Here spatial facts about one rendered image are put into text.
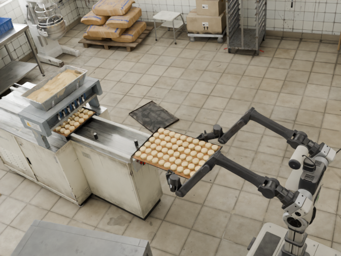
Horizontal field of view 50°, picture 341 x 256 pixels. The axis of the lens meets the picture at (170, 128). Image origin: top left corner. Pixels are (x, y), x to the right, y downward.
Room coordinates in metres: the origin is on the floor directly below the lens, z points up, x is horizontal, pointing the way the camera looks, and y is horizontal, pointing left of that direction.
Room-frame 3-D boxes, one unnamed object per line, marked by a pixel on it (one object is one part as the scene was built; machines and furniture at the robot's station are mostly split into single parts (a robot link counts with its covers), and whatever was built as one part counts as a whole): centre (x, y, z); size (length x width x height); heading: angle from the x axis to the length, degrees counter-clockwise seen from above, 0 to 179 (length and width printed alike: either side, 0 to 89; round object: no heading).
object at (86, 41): (6.46, 0.70, 0.06); 1.20 x 0.80 x 0.11; 61
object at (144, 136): (3.07, 0.94, 0.87); 2.01 x 0.03 x 0.07; 50
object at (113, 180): (2.56, 0.56, 0.45); 0.70 x 0.34 x 0.90; 50
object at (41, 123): (2.88, 0.95, 1.01); 0.72 x 0.33 x 0.34; 140
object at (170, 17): (6.16, -0.30, 0.23); 0.45 x 0.45 x 0.46; 51
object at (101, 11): (6.45, 0.65, 0.62); 0.72 x 0.42 x 0.17; 65
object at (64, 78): (2.88, 0.95, 1.28); 0.54 x 0.27 x 0.06; 140
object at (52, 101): (2.88, 0.95, 1.25); 0.56 x 0.29 x 0.14; 140
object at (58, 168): (3.19, 1.31, 0.42); 1.28 x 0.72 x 0.84; 50
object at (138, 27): (6.32, 0.43, 0.19); 0.72 x 0.42 x 0.15; 153
